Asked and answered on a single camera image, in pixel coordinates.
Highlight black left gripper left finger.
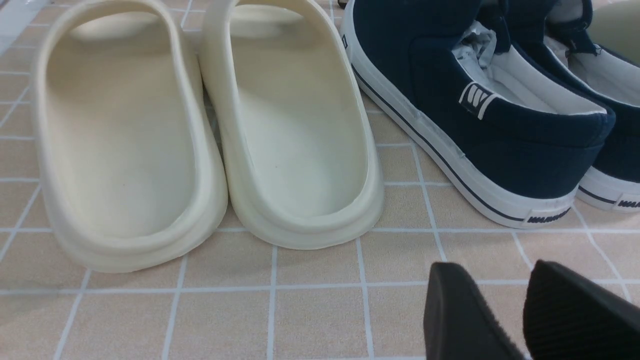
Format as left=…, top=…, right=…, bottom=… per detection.
left=423, top=262, right=525, bottom=360

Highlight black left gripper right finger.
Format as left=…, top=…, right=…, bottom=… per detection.
left=523, top=260, right=640, bottom=360

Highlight left navy canvas sneaker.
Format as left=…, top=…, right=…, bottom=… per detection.
left=340, top=0, right=615, bottom=229

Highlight navy canvas sneaker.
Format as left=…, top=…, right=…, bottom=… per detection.
left=506, top=0, right=640, bottom=214
left=340, top=0, right=615, bottom=229

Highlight right cream foam slipper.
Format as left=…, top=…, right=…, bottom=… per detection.
left=199, top=0, right=385, bottom=250

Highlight cream foam slipper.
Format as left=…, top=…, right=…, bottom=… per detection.
left=29, top=0, right=228, bottom=273
left=199, top=0, right=385, bottom=250

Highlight right navy canvas sneaker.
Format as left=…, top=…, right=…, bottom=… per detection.
left=506, top=0, right=640, bottom=214

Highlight left cream foam slipper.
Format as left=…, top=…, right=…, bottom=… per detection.
left=29, top=0, right=228, bottom=273

